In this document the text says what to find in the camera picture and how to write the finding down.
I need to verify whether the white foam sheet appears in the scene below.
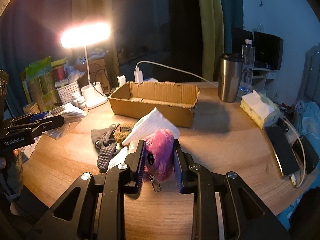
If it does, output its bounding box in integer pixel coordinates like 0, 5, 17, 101
121, 107, 180, 146

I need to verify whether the grey knitted sock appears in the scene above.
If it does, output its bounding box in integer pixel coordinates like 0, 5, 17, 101
91, 124, 119, 173

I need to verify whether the small white bottle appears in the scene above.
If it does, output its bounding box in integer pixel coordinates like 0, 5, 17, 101
72, 92, 81, 107
77, 96, 87, 111

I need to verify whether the black smartphone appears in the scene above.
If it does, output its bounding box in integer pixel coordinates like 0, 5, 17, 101
264, 126, 299, 177

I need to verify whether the yellow tissue pack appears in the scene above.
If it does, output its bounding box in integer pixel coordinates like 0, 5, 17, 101
240, 90, 280, 129

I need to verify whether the white charging cable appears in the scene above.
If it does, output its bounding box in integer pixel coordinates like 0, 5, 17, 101
135, 60, 220, 88

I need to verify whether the black monitor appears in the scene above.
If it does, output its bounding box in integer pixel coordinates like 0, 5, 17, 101
253, 31, 284, 70

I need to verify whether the stainless steel tumbler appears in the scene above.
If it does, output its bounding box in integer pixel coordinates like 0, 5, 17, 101
218, 54, 243, 102

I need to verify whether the green curtain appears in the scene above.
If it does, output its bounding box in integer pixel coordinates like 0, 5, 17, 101
199, 0, 224, 81

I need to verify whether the white wall charger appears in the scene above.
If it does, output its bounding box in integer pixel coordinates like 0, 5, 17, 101
134, 67, 144, 83

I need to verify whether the purple plush toy keychain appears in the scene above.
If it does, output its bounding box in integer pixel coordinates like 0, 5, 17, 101
143, 128, 175, 192

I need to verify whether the white power adapter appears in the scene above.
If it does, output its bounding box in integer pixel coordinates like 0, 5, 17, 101
117, 75, 127, 87

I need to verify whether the cardboard box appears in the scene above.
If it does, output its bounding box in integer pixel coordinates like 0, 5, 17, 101
108, 82, 200, 128

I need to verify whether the clear bubble wrap bag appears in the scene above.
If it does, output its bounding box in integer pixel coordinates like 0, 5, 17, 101
45, 103, 88, 140

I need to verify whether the white plastic basket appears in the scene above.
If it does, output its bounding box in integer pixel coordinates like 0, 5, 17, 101
56, 81, 81, 105

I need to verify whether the green snack package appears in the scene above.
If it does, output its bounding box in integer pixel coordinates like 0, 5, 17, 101
24, 56, 60, 112

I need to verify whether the clear water bottle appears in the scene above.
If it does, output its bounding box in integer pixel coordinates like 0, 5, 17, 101
240, 39, 255, 92

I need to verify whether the black power bank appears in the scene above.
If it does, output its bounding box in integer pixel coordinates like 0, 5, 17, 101
292, 135, 319, 174

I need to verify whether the white desk lamp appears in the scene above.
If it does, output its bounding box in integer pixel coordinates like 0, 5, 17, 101
60, 21, 111, 109

